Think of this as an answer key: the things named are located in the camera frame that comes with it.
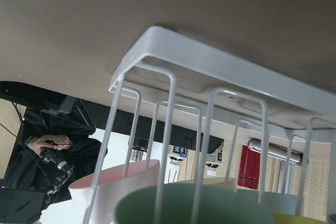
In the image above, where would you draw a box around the metal cylinder with black tip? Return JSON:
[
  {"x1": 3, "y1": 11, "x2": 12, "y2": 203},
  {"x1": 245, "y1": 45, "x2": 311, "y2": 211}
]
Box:
[{"x1": 247, "y1": 138, "x2": 303, "y2": 166}]

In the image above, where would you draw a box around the red cylinder container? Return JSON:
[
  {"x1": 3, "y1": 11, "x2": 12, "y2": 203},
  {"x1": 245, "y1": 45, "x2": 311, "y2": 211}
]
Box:
[{"x1": 238, "y1": 145, "x2": 260, "y2": 189}]

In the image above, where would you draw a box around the yellow cup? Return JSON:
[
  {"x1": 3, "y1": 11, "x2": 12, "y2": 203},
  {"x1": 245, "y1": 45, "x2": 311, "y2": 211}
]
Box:
[{"x1": 272, "y1": 213, "x2": 327, "y2": 224}]

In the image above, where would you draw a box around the black perforated bracket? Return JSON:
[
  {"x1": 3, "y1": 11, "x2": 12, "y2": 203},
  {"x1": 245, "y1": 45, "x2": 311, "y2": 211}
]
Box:
[{"x1": 1, "y1": 188, "x2": 46, "y2": 223}]

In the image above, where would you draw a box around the person in black jacket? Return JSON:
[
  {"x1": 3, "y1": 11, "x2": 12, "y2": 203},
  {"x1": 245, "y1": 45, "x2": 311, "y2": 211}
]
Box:
[{"x1": 3, "y1": 100, "x2": 101, "y2": 205}]

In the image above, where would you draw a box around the green cup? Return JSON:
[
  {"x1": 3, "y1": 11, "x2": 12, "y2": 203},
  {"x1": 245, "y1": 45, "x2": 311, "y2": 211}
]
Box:
[{"x1": 114, "y1": 184, "x2": 275, "y2": 223}]

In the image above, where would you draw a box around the cream white cup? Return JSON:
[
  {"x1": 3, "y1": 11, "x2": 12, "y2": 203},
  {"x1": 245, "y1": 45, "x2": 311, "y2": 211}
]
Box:
[{"x1": 167, "y1": 177, "x2": 237, "y2": 192}]

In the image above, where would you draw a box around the light blue cup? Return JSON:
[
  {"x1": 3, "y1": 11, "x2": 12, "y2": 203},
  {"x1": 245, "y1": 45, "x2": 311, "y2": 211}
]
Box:
[{"x1": 237, "y1": 189, "x2": 297, "y2": 215}]

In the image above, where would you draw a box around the pink cup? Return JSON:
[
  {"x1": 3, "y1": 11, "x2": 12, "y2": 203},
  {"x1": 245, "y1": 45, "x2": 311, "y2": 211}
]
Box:
[{"x1": 69, "y1": 159, "x2": 160, "y2": 223}]

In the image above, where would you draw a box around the white wire cup rack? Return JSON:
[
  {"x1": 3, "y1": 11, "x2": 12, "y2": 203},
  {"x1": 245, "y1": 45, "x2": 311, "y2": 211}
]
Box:
[{"x1": 82, "y1": 26, "x2": 335, "y2": 223}]

